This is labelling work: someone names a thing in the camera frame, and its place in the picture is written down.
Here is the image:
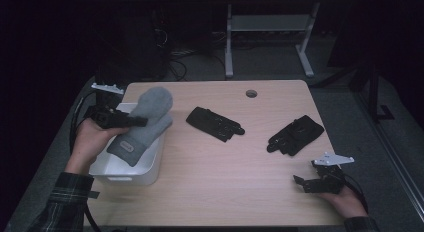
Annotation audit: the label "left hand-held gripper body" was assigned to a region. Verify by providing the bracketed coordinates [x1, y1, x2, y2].
[85, 82, 133, 130]

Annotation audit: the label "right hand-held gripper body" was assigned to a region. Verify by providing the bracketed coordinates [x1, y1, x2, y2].
[312, 151, 355, 195]

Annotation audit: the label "grey knitted mitten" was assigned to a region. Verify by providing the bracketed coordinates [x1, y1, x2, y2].
[106, 86, 174, 168]

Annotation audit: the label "black fingerless glove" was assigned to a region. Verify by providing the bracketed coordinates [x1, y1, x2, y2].
[185, 106, 246, 143]
[266, 114, 325, 157]

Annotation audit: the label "white plastic bin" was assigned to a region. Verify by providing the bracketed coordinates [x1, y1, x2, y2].
[88, 102, 167, 187]

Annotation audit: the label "person's right hand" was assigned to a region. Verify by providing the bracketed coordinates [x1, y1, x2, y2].
[319, 186, 368, 220]

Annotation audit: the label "person's left hand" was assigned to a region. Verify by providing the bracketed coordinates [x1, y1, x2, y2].
[64, 119, 130, 176]

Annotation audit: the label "dark metal stand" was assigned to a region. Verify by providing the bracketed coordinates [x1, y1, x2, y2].
[349, 58, 396, 124]

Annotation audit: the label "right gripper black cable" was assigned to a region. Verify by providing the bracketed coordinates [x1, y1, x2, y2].
[342, 177, 370, 214]

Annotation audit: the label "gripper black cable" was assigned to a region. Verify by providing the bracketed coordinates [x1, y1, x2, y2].
[68, 91, 98, 155]
[342, 177, 370, 214]

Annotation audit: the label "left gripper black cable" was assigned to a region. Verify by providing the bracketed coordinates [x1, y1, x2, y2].
[68, 91, 98, 155]

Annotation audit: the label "aluminium floor rail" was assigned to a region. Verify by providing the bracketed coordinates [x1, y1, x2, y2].
[353, 91, 424, 224]

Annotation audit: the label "tangle of floor cables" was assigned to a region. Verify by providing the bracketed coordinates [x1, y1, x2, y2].
[165, 48, 228, 82]

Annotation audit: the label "white metal table frame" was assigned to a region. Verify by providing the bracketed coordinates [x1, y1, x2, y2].
[213, 0, 368, 79]

